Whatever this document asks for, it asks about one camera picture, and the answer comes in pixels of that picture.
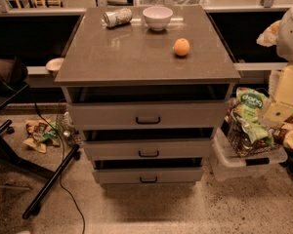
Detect grey drawer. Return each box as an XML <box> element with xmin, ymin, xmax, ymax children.
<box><xmin>82</xmin><ymin>139</ymin><xmax>211</xmax><ymax>160</ymax></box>
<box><xmin>67</xmin><ymin>102</ymin><xmax>228</xmax><ymax>130</ymax></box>
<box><xmin>93</xmin><ymin>167</ymin><xmax>204</xmax><ymax>184</ymax></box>

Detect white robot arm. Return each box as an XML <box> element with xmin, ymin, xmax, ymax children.
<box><xmin>276</xmin><ymin>5</ymin><xmax>293</xmax><ymax>61</ymax></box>

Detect grey drawer cabinet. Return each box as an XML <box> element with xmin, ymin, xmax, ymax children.
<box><xmin>54</xmin><ymin>5</ymin><xmax>241</xmax><ymax>191</ymax></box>

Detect orange fruit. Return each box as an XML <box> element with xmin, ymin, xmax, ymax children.
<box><xmin>173</xmin><ymin>38</ymin><xmax>189</xmax><ymax>57</ymax></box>

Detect white bowl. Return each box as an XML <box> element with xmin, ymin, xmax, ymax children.
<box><xmin>143</xmin><ymin>6</ymin><xmax>173</xmax><ymax>31</ymax></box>

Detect tipped soda can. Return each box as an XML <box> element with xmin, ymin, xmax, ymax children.
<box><xmin>103</xmin><ymin>8</ymin><xmax>133</xmax><ymax>28</ymax></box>

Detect clear plastic bin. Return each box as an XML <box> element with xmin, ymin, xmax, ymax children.
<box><xmin>209</xmin><ymin>128</ymin><xmax>287</xmax><ymax>181</ymax></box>

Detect green snack bag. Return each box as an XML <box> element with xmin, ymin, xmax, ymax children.
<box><xmin>233</xmin><ymin>87</ymin><xmax>274</xmax><ymax>146</ymax></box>

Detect snack bags on floor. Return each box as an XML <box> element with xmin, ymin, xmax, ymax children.
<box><xmin>23</xmin><ymin>119</ymin><xmax>61</xmax><ymax>153</ymax></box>

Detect small wire basket left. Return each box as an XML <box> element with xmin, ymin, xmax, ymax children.
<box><xmin>56</xmin><ymin>111</ymin><xmax>81</xmax><ymax>147</ymax></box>

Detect black floor cable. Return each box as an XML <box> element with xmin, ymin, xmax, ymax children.
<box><xmin>28</xmin><ymin>85</ymin><xmax>86</xmax><ymax>234</ymax></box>

